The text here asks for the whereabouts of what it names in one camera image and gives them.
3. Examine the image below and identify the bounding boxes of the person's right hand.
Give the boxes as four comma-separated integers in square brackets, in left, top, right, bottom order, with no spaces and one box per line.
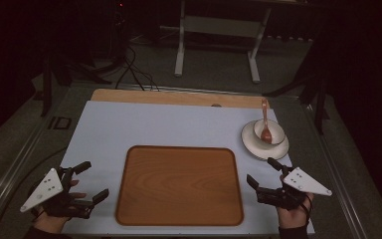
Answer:
[276,195,313,231]

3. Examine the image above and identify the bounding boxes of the white table mat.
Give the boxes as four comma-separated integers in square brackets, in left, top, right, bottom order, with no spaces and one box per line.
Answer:
[60,100,316,236]

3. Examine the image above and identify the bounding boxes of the white plate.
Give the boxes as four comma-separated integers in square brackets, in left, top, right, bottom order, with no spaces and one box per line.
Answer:
[240,119,290,161]

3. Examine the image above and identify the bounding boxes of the brown wooden spoon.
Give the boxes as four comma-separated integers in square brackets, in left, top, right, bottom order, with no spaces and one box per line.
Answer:
[260,98,274,144]

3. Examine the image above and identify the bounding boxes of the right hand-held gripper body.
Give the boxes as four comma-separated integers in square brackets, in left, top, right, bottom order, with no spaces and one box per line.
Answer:
[256,165,333,211]

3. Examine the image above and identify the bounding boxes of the white bowl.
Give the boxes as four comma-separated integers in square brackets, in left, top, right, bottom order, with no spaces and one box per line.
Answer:
[253,118,287,146]

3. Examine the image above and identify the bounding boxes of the black cables on floor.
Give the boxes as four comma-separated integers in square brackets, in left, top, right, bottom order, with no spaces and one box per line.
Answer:
[113,46,161,93]

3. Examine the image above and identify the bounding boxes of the wooden tray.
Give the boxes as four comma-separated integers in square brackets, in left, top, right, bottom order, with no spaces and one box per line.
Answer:
[114,144,245,227]

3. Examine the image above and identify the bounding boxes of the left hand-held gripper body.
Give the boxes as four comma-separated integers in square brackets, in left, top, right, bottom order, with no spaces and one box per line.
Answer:
[19,166,96,220]

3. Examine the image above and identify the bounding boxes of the black rectangular floor frame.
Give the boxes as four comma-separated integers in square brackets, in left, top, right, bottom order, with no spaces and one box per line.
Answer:
[48,116,73,131]

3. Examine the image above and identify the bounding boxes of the person's left hand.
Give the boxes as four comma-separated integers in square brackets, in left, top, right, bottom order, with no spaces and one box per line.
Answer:
[32,178,88,234]

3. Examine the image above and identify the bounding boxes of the white metal stand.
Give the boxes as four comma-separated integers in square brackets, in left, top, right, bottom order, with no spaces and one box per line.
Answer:
[174,0,273,85]

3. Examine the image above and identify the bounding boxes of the black metal stand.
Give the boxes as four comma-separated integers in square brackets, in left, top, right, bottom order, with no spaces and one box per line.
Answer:
[265,33,331,135]
[39,49,113,118]

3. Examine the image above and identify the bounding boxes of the metal floor rail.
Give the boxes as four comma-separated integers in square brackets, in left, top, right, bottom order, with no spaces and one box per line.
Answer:
[302,103,370,239]
[0,109,53,231]

